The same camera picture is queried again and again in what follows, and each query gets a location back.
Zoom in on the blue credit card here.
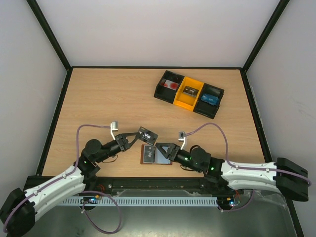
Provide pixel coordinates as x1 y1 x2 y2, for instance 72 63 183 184
201 93 219 106

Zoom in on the black bin left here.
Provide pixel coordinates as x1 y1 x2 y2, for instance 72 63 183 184
154 70 184 104

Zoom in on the purple cable loop front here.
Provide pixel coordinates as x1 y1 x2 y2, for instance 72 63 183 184
80 190 123 234

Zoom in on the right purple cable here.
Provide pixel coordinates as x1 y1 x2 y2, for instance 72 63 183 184
185 122 312 215

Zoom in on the black bin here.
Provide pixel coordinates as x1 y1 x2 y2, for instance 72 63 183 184
193 83 224 119
154 70 184 104

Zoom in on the red white card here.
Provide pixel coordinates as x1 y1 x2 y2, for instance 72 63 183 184
160 79 179 91

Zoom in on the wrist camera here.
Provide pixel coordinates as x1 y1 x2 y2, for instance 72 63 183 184
178 131 187 150
110 121 119 140

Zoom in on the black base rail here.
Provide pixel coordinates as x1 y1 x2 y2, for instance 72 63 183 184
96 177 220 195

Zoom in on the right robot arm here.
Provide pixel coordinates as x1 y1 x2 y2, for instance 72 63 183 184
156 143 310 202

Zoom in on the brown leather card holder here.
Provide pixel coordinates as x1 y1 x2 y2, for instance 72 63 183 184
140 145 172 165

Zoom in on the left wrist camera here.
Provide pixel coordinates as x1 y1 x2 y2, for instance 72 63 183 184
110 121 119 140

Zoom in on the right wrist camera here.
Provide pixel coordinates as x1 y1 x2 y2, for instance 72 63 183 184
178 131 187 150

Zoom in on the dark vip card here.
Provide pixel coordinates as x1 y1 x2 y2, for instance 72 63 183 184
141 145 156 164
137 126 158 146

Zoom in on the blue slotted cable duct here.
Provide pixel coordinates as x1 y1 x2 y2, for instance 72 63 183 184
59 197 218 207

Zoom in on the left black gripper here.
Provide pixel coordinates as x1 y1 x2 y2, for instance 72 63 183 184
96 132 140 163

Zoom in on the yellow bin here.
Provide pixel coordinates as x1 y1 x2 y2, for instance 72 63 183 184
173 77 204 111

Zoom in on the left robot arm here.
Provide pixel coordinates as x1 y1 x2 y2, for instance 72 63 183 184
0 132 140 237

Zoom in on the black bin right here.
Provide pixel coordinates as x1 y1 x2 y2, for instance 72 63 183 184
193 83 224 119

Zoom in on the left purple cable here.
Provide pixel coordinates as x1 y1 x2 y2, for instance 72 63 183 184
2 124 112 233

